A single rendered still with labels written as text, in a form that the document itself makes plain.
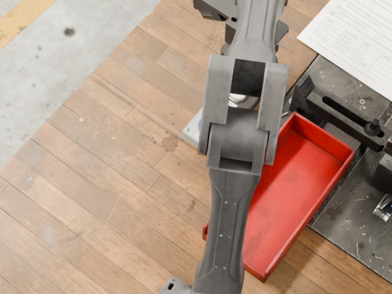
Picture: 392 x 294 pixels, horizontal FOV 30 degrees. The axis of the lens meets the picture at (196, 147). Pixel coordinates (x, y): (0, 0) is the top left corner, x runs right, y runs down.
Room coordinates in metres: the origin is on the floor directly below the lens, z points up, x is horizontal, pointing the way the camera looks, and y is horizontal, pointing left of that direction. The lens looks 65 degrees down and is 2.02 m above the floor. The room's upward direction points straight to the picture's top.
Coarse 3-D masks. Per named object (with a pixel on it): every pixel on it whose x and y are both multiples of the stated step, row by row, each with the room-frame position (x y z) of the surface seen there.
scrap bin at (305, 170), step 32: (288, 128) 0.54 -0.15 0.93; (320, 128) 0.52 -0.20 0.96; (288, 160) 0.49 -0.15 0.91; (320, 160) 0.49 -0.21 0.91; (256, 192) 0.44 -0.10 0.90; (288, 192) 0.44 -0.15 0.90; (320, 192) 0.44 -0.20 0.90; (256, 224) 0.38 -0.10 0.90; (288, 224) 0.38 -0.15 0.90; (256, 256) 0.33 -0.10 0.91
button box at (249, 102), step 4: (248, 96) 0.60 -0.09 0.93; (232, 100) 0.59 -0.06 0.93; (236, 100) 0.59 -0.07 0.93; (240, 100) 0.59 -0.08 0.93; (244, 100) 0.59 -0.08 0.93; (248, 100) 0.59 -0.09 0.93; (252, 100) 0.59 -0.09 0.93; (256, 100) 0.59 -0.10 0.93; (260, 100) 0.60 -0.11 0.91; (232, 104) 0.58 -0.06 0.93; (236, 104) 0.58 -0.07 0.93; (240, 104) 0.58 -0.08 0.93; (244, 104) 0.58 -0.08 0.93; (248, 104) 0.58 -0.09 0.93; (252, 104) 0.58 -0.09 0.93; (256, 104) 0.59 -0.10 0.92; (248, 108) 0.58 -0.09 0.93; (252, 108) 0.58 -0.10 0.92
